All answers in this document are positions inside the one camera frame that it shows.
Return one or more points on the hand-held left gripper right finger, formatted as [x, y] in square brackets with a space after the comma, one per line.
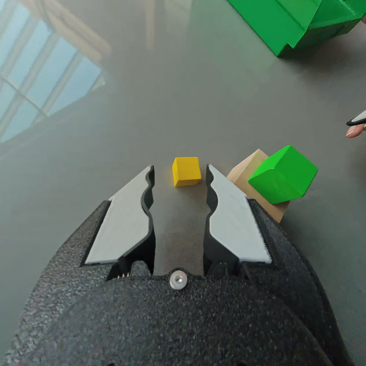
[237, 228]

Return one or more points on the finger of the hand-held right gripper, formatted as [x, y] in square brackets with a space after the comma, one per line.
[359, 118]

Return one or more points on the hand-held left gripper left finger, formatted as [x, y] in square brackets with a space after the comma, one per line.
[123, 228]

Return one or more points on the large plain wooden cube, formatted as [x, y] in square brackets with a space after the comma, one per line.
[243, 174]

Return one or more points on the green wooden cube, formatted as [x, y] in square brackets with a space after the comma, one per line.
[283, 177]

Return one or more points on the yellow wooden cube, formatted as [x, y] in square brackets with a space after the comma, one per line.
[187, 171]

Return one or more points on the green plastic bin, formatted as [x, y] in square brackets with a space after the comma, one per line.
[271, 23]

